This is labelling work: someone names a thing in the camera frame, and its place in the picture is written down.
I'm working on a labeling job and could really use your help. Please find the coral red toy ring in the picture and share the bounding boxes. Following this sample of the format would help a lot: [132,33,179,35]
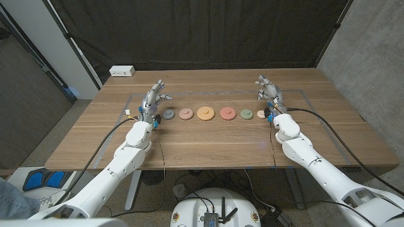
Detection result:
[219,107,237,121]

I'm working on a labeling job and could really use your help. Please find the black floor cable tangle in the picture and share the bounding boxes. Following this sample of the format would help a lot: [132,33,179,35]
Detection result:
[173,169,276,211]

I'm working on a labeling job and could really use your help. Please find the black backdrop curtain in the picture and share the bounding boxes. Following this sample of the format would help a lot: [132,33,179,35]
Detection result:
[49,0,353,85]

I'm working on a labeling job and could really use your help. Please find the thin right arm wire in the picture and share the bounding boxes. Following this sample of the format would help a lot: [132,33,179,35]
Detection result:
[268,122,376,227]

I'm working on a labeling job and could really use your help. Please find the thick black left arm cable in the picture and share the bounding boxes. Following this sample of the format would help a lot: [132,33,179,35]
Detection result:
[53,115,140,206]

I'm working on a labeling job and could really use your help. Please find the black router with antennas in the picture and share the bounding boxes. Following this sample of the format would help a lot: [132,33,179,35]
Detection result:
[203,197,239,227]

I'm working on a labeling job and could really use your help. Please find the white robot torso edge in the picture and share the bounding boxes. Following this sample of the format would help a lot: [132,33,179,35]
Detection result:
[0,218,129,227]

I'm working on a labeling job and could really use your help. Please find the dusty pink toy ring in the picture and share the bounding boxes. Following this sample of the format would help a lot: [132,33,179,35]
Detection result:
[179,108,194,121]

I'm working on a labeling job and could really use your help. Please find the black backdrop stand pole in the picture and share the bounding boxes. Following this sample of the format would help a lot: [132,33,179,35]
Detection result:
[42,0,104,91]
[314,0,354,69]

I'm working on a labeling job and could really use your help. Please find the white table leg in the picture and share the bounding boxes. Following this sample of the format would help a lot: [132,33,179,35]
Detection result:
[124,170,143,211]

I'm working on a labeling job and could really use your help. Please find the large orange toy ring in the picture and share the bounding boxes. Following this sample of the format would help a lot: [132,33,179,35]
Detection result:
[196,106,216,122]

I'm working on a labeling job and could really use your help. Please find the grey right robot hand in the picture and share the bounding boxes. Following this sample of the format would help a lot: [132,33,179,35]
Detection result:
[254,74,288,115]

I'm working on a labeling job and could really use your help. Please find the white foot pedal blue pads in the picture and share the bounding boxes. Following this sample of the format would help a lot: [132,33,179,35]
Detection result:
[8,166,95,202]

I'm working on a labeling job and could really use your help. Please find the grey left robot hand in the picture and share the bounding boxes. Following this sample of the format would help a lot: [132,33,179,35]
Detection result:
[139,79,173,122]

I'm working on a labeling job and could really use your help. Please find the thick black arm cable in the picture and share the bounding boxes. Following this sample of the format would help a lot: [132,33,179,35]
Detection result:
[286,107,404,197]
[53,115,140,206]

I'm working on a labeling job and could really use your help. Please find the white power strip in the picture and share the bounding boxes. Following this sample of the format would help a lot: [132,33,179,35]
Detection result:
[109,65,136,78]

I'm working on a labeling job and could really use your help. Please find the black power adapter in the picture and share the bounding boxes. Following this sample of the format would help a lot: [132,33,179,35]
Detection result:
[260,207,293,227]

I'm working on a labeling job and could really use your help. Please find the grey white sneaker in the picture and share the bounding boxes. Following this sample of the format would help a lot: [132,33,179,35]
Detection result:
[39,190,69,211]

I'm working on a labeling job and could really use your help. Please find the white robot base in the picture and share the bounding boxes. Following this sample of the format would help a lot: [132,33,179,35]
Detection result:
[170,188,262,227]

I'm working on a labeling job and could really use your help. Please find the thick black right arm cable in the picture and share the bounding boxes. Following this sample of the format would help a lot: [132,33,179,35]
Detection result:
[286,107,404,197]

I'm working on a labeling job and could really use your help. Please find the person's leg in jeans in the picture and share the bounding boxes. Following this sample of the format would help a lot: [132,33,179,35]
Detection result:
[0,178,42,220]

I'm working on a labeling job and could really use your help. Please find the black round floor fan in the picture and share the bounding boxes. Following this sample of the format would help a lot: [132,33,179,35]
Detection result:
[141,170,167,186]

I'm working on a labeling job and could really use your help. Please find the grey table leg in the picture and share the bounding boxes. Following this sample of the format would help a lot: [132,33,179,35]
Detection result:
[285,168,306,211]

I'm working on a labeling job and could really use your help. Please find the grey round floor object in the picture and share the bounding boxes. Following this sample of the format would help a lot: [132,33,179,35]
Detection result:
[172,183,187,199]

